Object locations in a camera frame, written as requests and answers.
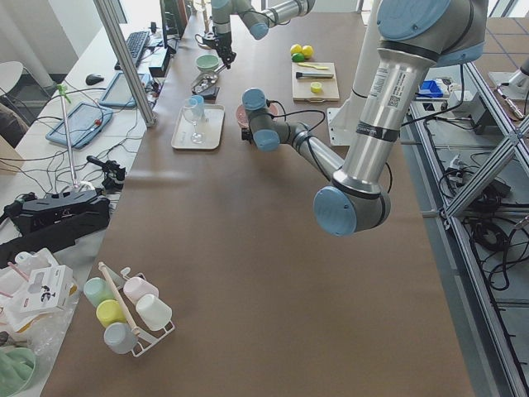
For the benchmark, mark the pink cup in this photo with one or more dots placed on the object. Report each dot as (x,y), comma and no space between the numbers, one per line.
(136,287)

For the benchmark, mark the blue teach pendant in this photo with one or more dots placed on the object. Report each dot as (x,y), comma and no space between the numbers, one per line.
(85,121)
(117,94)

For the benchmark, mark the yellow cup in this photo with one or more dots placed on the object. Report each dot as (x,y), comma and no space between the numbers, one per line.
(108,312)

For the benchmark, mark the cream rabbit tray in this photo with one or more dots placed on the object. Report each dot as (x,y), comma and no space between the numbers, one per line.
(210,128)

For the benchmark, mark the green bowl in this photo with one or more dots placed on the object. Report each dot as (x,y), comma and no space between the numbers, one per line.
(207,62)

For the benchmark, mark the steel ice scoop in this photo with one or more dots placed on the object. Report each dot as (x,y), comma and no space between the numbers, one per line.
(206,80)

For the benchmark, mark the white cup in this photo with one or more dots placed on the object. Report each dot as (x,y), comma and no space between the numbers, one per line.
(153,311)

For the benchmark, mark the mint green cup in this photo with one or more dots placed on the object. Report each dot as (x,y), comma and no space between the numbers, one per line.
(96,291)

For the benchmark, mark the white cup rack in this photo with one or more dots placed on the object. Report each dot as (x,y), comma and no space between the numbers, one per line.
(147,338)

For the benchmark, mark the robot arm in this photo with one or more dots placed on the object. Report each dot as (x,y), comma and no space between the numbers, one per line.
(257,22)
(415,37)

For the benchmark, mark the steel muddler black tip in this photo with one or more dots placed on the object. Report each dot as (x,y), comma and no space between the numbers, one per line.
(310,75)

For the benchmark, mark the blue cup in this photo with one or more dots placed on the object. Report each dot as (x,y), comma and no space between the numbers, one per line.
(198,110)

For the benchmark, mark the bamboo cutting board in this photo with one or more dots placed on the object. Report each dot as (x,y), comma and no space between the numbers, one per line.
(301,88)

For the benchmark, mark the half lemon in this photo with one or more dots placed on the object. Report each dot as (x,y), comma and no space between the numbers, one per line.
(316,87)

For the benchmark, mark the yellow plastic knife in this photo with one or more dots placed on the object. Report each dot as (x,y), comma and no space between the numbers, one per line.
(313,66)

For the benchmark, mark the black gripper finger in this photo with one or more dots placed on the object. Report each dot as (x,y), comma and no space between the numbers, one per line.
(228,58)

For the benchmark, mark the green lime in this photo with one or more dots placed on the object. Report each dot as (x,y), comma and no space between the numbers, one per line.
(297,57)

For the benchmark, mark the black keyboard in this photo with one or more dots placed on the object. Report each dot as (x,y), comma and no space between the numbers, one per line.
(136,43)

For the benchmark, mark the clear wine glass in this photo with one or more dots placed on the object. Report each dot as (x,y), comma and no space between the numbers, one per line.
(197,137)

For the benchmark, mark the whole lemon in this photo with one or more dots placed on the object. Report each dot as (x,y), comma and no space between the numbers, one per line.
(307,51)
(296,49)

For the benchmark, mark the pink bowl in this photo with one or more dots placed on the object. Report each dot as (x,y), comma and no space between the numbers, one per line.
(241,117)

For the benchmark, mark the upper whole lemon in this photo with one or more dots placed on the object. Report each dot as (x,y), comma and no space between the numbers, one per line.
(296,49)

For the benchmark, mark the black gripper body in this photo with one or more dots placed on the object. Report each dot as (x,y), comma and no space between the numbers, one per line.
(247,136)
(223,41)

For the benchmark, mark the lower whole lemon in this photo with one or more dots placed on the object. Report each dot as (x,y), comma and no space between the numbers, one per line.
(307,51)

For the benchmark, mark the black computer mouse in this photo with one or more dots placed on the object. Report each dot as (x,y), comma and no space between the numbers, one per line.
(92,79)

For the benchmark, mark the grey cup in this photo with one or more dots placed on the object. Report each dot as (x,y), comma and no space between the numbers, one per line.
(120,338)

